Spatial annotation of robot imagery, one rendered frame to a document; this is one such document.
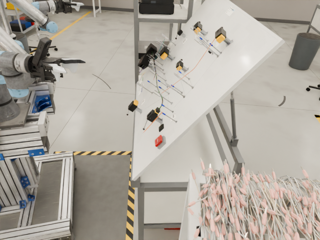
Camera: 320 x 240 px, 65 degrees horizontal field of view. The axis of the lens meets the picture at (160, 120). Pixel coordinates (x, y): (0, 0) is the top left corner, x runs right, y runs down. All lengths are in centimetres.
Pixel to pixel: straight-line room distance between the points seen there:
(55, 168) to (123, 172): 66
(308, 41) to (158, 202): 455
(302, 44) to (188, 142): 411
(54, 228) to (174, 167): 103
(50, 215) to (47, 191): 25
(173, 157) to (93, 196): 108
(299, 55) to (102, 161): 428
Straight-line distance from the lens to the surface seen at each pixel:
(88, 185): 262
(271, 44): 116
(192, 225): 65
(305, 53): 563
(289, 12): 937
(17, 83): 120
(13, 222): 231
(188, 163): 168
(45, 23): 196
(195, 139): 187
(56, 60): 107
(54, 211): 226
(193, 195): 70
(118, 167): 274
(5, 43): 131
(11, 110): 156
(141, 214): 174
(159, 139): 132
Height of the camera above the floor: 199
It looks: 36 degrees down
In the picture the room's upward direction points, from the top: 3 degrees clockwise
